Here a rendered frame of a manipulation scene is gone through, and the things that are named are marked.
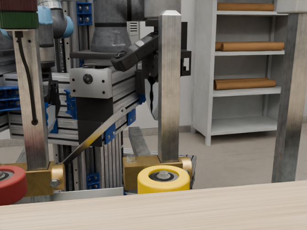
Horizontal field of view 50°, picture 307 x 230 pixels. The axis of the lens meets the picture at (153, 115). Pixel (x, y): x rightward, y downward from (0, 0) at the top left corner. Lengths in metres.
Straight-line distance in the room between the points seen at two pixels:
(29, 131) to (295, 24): 0.53
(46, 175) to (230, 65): 3.15
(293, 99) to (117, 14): 0.69
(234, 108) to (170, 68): 3.18
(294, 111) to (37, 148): 0.51
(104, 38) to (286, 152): 0.72
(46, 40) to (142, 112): 2.52
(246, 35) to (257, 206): 3.30
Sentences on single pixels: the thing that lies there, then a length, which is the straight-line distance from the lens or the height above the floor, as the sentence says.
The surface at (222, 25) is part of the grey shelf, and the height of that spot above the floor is 1.13.
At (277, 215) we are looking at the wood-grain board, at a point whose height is 0.90.
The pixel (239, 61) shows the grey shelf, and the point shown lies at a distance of 3.69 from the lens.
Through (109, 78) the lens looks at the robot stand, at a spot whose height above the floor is 0.97.
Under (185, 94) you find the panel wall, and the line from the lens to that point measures 3.51.
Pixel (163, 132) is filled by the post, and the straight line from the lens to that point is 0.63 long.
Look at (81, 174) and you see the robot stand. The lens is 1.51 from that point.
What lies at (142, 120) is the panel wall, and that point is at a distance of 3.45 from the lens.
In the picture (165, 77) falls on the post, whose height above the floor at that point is 1.04.
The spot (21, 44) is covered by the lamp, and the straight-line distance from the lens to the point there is 0.56.
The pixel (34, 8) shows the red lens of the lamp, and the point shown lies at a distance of 0.55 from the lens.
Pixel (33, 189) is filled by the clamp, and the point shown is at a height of 0.84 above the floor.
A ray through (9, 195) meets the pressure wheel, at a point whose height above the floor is 0.89.
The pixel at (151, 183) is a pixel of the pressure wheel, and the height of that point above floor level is 0.91.
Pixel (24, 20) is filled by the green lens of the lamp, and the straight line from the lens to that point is 0.54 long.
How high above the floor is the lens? 1.13
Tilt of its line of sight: 15 degrees down
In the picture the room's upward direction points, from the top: straight up
